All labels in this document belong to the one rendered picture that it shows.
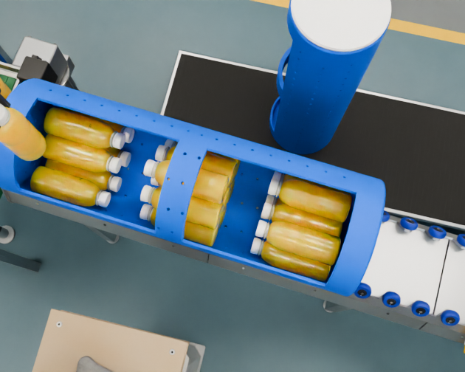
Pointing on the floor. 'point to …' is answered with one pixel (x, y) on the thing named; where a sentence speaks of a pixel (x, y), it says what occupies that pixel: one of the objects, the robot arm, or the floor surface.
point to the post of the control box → (10, 258)
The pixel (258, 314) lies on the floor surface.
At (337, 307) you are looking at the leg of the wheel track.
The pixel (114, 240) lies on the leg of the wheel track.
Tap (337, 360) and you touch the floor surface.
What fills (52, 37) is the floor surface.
